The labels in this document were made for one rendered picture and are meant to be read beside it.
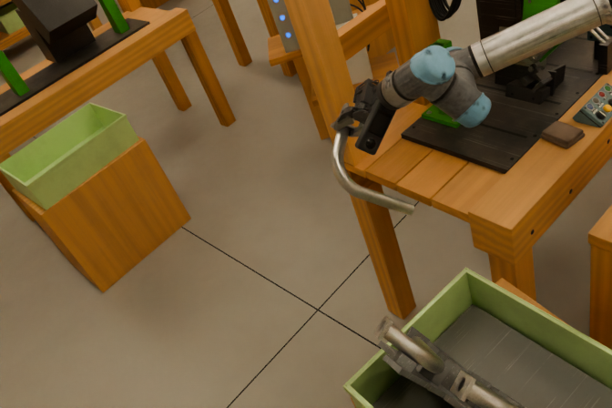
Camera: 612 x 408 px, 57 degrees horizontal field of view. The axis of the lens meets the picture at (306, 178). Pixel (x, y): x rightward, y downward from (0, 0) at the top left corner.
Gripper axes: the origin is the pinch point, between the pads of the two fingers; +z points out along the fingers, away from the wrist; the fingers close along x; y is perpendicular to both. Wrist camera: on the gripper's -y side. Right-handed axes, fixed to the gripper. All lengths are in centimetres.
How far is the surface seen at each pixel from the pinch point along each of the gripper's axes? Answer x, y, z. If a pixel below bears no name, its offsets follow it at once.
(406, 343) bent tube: -13, -48, -20
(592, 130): -76, 34, -8
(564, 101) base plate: -76, 49, 2
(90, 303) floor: 18, -28, 233
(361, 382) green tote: -20, -54, 4
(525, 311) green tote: -46, -31, -16
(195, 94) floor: -9, 169, 321
